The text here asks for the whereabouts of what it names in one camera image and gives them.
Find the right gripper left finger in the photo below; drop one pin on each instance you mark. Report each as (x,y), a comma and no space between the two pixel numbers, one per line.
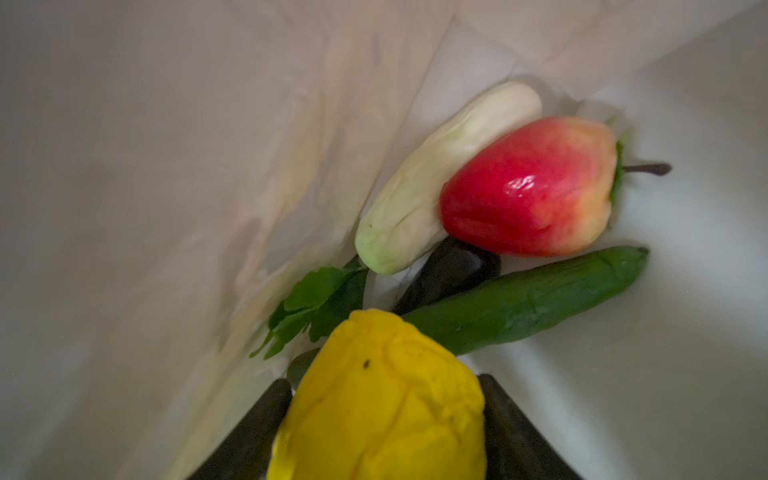
(246,451)

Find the red yellow apple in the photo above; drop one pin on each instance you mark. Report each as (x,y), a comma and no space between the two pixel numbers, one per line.
(545,190)

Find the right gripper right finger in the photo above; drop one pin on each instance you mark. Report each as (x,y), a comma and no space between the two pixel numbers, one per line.
(515,449)

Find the white grocery bag yellow handles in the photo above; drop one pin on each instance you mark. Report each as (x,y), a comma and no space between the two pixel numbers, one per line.
(169,169)

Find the white napa cabbage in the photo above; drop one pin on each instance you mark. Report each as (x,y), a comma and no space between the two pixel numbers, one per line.
(403,221)

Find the green leafy vegetable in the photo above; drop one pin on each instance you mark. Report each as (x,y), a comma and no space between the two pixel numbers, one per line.
(316,305)

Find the green cucumber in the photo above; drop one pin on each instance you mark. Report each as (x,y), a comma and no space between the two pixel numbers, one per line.
(520,304)

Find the black eggplant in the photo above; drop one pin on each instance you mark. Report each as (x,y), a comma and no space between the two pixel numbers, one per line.
(452,268)

